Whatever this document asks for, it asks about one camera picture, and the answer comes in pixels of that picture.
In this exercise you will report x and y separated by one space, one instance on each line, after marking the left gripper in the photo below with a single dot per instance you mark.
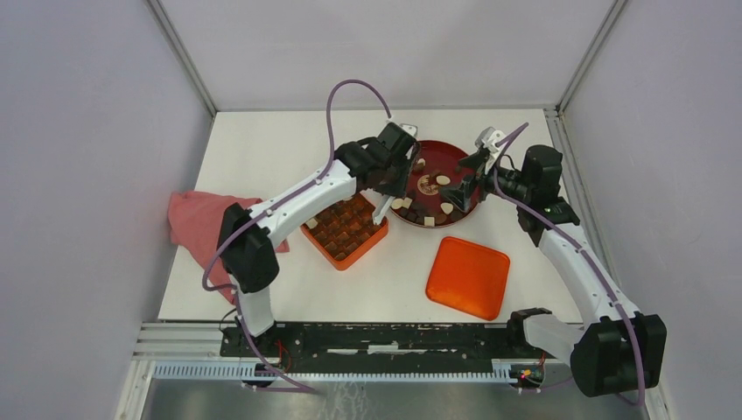
398 188

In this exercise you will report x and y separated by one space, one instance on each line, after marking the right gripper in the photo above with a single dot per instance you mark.
475 161

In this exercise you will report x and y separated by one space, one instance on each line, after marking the metal serving tongs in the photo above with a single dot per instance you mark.
381 208

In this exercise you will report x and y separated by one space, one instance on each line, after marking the orange chocolate box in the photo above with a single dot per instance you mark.
344 232

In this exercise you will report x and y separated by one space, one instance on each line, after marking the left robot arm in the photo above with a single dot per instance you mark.
249 237

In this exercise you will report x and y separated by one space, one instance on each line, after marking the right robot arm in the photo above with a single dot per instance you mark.
618 349

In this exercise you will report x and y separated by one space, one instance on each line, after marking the white oval chocolate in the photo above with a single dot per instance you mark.
442 180

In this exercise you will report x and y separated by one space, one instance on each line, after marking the white heart chocolate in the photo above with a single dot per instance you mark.
447 207

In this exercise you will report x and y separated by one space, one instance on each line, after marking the red round tray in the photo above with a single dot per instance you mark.
423 196

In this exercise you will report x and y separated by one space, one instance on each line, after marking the orange box lid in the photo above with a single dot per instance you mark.
468 277

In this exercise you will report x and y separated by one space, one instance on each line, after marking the pink cloth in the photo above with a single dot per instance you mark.
195 220

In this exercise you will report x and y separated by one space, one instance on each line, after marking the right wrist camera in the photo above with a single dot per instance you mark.
490 139

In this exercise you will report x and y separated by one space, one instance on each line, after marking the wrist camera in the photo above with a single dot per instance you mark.
490 139
410 129

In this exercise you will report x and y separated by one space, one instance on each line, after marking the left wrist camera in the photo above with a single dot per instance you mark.
410 129

